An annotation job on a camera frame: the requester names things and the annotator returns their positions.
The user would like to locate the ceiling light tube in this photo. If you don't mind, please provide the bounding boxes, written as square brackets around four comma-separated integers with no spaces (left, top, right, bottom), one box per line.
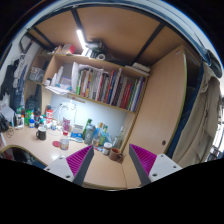
[76,29,87,51]

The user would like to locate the grey shaker bottle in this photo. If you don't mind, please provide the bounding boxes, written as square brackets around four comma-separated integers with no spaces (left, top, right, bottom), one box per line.
[83,123,97,145]

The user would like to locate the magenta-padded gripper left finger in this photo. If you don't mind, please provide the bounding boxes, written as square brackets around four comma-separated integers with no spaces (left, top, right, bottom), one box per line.
[43,144,95,187]

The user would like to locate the white and blue carton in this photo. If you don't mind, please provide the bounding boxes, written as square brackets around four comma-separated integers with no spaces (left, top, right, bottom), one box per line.
[70,124,84,139]

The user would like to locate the beige hanging coat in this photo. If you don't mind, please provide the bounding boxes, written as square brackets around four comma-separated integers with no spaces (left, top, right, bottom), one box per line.
[171,61,224,168]

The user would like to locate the black mug white inside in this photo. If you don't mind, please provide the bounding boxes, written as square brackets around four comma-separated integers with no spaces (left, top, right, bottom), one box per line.
[35,126,48,141]

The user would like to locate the white bottle blue label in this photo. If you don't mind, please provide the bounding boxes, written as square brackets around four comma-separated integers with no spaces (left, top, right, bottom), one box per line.
[28,114,36,129]

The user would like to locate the green box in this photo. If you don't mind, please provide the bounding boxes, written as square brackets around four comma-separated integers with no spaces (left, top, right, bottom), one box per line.
[24,109,34,127]

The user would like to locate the red and white canister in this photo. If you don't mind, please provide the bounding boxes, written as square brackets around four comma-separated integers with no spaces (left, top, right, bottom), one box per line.
[45,105,54,124]

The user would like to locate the wooden shelf unit with books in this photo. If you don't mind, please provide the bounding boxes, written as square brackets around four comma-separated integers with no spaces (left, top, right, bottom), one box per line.
[23,44,150,116]

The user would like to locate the white power strip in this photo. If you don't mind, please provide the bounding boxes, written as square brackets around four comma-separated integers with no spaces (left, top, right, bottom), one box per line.
[64,102,76,111]

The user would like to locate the clear glass bottle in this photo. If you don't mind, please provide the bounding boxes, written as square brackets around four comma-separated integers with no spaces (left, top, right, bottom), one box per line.
[113,125,125,150]

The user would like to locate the brown ceramic cup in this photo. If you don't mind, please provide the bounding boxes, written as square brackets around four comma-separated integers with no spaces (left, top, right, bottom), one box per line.
[108,147,125,163]

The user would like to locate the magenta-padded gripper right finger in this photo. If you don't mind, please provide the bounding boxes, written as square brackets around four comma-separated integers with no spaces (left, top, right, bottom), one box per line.
[128,143,183,187]

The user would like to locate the tall dark green bottle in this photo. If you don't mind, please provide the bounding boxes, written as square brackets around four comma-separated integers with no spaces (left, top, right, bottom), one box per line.
[82,118,93,139]

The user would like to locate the dark hanging clothes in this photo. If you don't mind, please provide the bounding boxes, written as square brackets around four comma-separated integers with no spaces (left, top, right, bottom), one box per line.
[0,54,33,111]

